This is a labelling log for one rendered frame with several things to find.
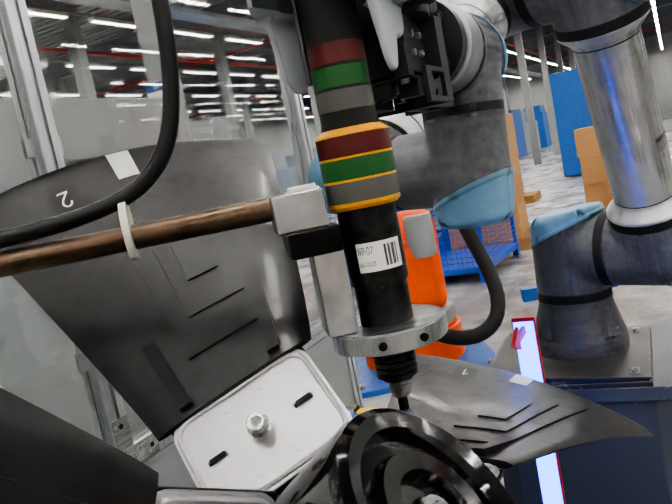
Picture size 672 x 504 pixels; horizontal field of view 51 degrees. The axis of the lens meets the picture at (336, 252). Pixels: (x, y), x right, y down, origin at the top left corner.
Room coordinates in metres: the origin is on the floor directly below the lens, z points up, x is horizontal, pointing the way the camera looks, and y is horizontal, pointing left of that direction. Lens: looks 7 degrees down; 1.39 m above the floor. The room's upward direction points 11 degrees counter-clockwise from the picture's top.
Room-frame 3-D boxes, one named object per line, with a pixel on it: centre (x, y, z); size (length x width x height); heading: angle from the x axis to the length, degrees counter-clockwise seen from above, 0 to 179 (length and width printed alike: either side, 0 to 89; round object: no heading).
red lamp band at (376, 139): (0.41, -0.02, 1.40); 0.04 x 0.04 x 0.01
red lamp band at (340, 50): (0.41, -0.02, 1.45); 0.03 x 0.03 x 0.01
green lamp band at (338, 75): (0.41, -0.02, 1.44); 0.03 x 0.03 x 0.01
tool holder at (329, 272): (0.41, -0.01, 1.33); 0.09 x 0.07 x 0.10; 98
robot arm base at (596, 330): (1.12, -0.37, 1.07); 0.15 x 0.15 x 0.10
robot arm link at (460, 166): (0.66, -0.13, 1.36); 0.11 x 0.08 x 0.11; 47
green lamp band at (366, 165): (0.41, -0.02, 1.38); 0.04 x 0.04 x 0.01
